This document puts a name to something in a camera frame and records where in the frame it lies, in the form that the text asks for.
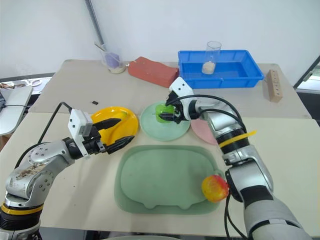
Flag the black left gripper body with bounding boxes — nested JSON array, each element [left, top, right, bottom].
[[81, 124, 108, 157]]

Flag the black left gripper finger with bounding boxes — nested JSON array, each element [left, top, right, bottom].
[[104, 135, 136, 155], [91, 117, 123, 131]]

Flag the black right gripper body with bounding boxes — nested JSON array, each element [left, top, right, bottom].
[[166, 91, 187, 125]]

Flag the green cup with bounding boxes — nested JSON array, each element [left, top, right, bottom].
[[154, 101, 177, 124]]

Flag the yellow round plate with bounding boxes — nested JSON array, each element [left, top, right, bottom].
[[90, 106, 140, 148]]

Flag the green round plate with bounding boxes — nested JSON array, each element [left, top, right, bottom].
[[139, 101, 191, 142]]

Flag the pink round plate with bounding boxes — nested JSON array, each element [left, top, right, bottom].
[[190, 118, 220, 146]]

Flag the red brick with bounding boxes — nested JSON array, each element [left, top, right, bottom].
[[127, 56, 180, 89]]

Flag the clear glass beaker with grains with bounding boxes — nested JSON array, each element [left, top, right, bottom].
[[201, 40, 223, 75]]

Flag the large green tray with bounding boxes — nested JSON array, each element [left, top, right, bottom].
[[114, 144, 225, 216]]

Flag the blue plastic bin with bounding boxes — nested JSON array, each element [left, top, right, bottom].
[[177, 49, 265, 90]]

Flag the clear beaker with purple content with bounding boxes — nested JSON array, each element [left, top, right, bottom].
[[99, 44, 127, 75]]

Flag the thin stirring rod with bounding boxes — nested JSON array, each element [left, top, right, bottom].
[[94, 43, 118, 62]]

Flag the red and yellow toy apple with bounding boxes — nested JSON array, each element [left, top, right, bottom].
[[201, 174, 230, 203]]

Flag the white chair seat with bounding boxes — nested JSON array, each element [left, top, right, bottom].
[[0, 84, 34, 137]]

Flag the black side table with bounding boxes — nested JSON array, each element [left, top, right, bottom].
[[0, 72, 56, 95]]

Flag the wooden block with holes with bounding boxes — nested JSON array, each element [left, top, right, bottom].
[[265, 69, 284, 103]]

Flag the grey metal pole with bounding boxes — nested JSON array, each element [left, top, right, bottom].
[[84, 0, 106, 49]]

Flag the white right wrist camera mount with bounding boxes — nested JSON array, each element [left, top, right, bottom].
[[169, 76, 195, 100]]

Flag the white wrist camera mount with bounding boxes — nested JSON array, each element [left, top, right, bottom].
[[67, 108, 94, 160], [169, 76, 195, 100]]

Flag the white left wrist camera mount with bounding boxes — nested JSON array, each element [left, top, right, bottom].
[[67, 108, 94, 160]]

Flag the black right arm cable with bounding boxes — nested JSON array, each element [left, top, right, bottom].
[[166, 94, 248, 136]]

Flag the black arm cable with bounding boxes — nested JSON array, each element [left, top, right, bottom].
[[166, 94, 248, 136], [14, 101, 74, 169]]

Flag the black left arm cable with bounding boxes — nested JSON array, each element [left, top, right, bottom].
[[14, 101, 74, 169]]

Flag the yellow cable tie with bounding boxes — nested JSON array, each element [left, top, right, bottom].
[[218, 129, 258, 149]]

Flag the white handled scissors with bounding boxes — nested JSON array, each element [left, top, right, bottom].
[[23, 78, 43, 88]]

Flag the thin black right elbow cable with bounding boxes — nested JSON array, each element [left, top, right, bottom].
[[223, 192, 249, 239]]

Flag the black frame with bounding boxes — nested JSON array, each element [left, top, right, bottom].
[[293, 53, 320, 91]]

